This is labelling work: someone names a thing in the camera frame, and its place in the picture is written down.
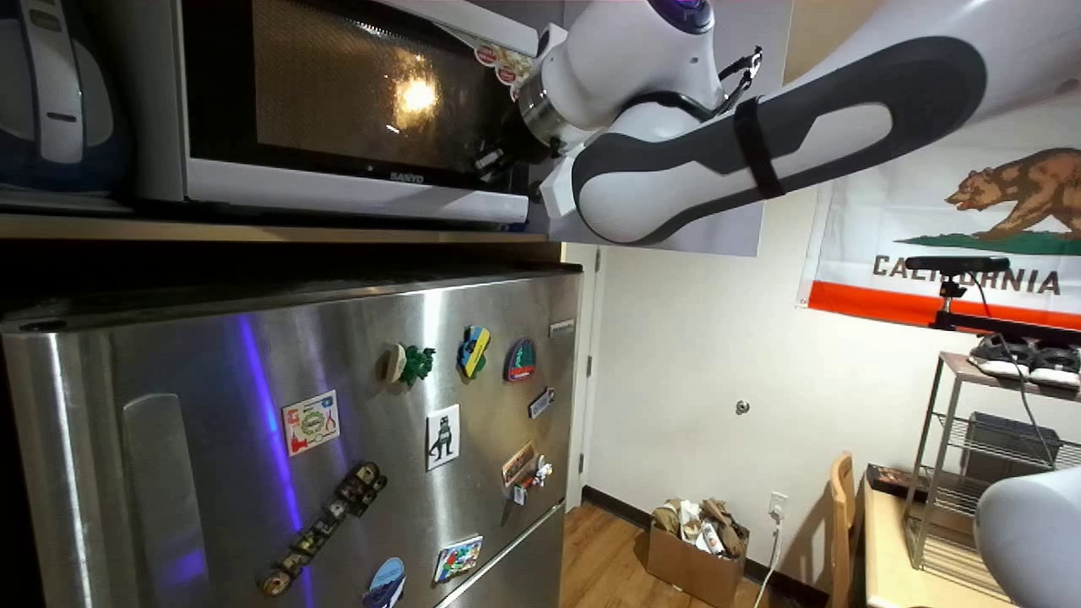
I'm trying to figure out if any microwave oven with door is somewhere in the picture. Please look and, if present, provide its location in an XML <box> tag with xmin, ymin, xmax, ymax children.
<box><xmin>114</xmin><ymin>0</ymin><xmax>789</xmax><ymax>259</ymax></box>

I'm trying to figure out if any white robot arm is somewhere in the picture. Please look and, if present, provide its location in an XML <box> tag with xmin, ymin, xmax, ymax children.
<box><xmin>516</xmin><ymin>0</ymin><xmax>1081</xmax><ymax>248</ymax></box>

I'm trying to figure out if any white door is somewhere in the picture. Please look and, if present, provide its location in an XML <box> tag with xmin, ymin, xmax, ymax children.
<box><xmin>560</xmin><ymin>245</ymin><xmax>599</xmax><ymax>506</ymax></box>

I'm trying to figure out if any round red blue magnet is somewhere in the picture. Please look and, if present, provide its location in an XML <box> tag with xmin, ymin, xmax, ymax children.
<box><xmin>502</xmin><ymin>337</ymin><xmax>537</xmax><ymax>382</ymax></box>

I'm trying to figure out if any blue yellow magnet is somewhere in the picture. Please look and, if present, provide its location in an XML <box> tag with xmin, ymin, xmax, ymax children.
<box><xmin>457</xmin><ymin>326</ymin><xmax>492</xmax><ymax>377</ymax></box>

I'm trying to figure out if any green turtle magnet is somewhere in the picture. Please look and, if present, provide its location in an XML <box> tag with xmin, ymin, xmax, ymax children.
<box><xmin>377</xmin><ymin>346</ymin><xmax>435</xmax><ymax>388</ymax></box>

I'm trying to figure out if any white LA letter magnet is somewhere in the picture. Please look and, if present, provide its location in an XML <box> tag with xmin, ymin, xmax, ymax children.
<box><xmin>426</xmin><ymin>406</ymin><xmax>462</xmax><ymax>471</ymax></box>

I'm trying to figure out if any stainless steel refrigerator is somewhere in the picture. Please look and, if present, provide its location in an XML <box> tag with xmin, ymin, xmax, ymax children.
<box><xmin>4</xmin><ymin>269</ymin><xmax>576</xmax><ymax>608</ymax></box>

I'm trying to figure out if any Oakland letters magnet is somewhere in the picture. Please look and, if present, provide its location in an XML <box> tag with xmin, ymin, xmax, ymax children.
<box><xmin>258</xmin><ymin>463</ymin><xmax>389</xmax><ymax>597</ymax></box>

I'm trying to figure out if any red white square magnet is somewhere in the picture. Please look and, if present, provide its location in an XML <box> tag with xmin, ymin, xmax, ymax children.
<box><xmin>279</xmin><ymin>393</ymin><xmax>341</xmax><ymax>455</ymax></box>

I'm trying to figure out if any colourful rectangular fridge magnet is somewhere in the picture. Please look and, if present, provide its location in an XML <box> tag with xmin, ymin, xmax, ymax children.
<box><xmin>431</xmin><ymin>537</ymin><xmax>483</xmax><ymax>585</ymax></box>

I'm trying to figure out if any cardboard box with items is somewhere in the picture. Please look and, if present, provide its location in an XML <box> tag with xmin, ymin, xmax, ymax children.
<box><xmin>644</xmin><ymin>497</ymin><xmax>750</xmax><ymax>608</ymax></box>

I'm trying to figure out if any wooden chair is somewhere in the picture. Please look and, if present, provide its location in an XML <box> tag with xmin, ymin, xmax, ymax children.
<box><xmin>826</xmin><ymin>453</ymin><xmax>856</xmax><ymax>608</ymax></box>

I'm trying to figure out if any California bear flag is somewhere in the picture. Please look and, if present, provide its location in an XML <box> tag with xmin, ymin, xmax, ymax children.
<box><xmin>805</xmin><ymin>93</ymin><xmax>1081</xmax><ymax>330</ymax></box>

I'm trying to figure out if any white blue appliance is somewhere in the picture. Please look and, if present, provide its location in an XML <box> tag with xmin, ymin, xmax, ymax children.
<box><xmin>0</xmin><ymin>0</ymin><xmax>128</xmax><ymax>192</ymax></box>

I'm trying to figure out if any white floor cable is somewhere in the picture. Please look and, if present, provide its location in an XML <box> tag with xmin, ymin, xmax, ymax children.
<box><xmin>745</xmin><ymin>493</ymin><xmax>788</xmax><ymax>608</ymax></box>

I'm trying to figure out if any black camera on stand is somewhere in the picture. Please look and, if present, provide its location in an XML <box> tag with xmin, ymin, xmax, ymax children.
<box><xmin>902</xmin><ymin>258</ymin><xmax>1081</xmax><ymax>346</ymax></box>

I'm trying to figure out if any metal wire shelf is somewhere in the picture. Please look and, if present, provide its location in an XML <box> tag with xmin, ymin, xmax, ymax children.
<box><xmin>904</xmin><ymin>351</ymin><xmax>1078</xmax><ymax>569</ymax></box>

